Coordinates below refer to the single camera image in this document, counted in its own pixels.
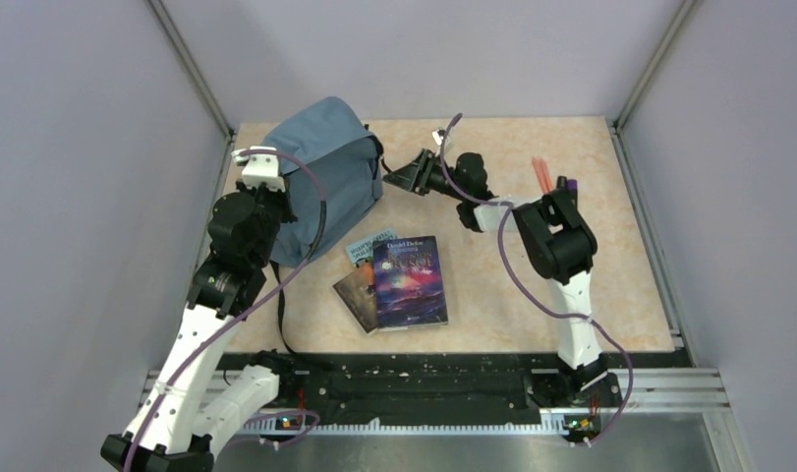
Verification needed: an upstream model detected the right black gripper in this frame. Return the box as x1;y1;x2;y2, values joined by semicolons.
382;149;467;203

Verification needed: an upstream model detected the blue student backpack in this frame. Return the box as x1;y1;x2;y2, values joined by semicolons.
261;96;383;276

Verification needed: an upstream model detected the blue cover Crusoe book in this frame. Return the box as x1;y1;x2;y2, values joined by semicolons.
371;236;449;331

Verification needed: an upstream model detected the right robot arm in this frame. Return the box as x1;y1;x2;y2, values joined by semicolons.
383;149;624;409

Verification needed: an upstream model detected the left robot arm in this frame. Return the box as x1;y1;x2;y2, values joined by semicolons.
100;183;297;471

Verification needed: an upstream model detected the teal small book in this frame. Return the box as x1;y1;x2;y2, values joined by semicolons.
345;228;398;267

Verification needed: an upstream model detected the dark Tale of Two Cities book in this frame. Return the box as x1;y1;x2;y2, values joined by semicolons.
333;262;378;334

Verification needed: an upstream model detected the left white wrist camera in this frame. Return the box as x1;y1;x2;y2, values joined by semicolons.
231;146;287;192

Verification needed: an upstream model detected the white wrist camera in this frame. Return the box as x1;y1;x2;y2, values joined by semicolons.
231;146;287;192
431;128;447;147

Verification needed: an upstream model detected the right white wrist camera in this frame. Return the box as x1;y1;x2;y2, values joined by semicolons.
431;128;447;147

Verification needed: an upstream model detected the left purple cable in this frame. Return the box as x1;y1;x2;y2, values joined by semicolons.
121;147;331;472

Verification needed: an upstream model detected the purple cable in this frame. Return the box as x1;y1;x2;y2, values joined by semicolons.
436;113;635;447
121;147;331;472

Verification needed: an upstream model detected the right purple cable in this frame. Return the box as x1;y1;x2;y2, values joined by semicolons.
436;113;635;447

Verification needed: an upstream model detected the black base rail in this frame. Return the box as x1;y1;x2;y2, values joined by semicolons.
241;351;624;432

